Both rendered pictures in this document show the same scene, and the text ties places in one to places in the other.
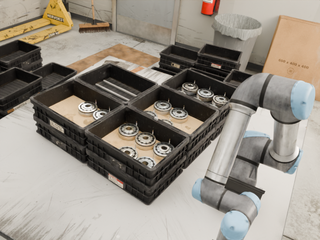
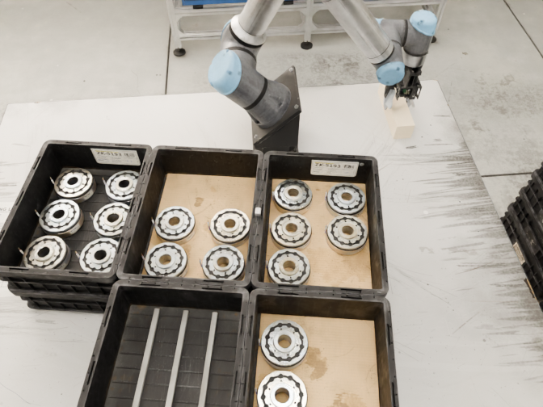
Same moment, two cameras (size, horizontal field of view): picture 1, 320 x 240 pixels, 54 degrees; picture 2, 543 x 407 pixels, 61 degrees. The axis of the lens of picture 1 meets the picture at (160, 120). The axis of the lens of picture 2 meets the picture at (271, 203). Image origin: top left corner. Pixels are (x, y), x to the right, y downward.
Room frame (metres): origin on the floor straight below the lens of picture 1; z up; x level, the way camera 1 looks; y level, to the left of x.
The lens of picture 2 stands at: (1.54, 0.58, 1.84)
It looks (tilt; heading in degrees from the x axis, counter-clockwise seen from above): 54 degrees down; 242
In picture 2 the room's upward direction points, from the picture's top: straight up
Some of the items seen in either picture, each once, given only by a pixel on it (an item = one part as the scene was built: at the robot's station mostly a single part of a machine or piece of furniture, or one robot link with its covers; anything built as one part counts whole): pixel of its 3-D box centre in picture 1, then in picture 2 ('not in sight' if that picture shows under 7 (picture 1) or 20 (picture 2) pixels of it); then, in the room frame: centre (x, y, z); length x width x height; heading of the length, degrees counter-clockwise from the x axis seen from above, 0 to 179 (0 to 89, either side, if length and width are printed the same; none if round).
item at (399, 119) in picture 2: not in sight; (395, 107); (0.58, -0.27, 0.73); 0.24 x 0.06 x 0.06; 66
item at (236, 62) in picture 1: (215, 73); not in sight; (2.97, -0.52, 0.37); 0.42 x 0.34 x 0.46; 66
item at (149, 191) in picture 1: (135, 160); not in sight; (1.14, 0.10, 0.76); 0.40 x 0.30 x 0.12; 58
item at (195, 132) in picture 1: (173, 109); (197, 211); (1.40, -0.06, 0.92); 0.40 x 0.30 x 0.02; 58
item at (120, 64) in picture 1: (114, 65); not in sight; (2.24, 0.40, 0.71); 0.22 x 0.19 x 0.01; 66
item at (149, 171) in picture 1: (137, 135); (319, 217); (1.14, 0.10, 0.92); 0.40 x 0.30 x 0.02; 58
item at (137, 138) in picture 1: (145, 138); (291, 228); (1.20, 0.06, 0.86); 0.10 x 0.10 x 0.01
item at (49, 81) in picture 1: (51, 91); not in sight; (2.38, 0.99, 0.31); 0.40 x 0.30 x 0.34; 156
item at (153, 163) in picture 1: (145, 164); (346, 198); (1.02, 0.04, 0.86); 0.10 x 0.10 x 0.01
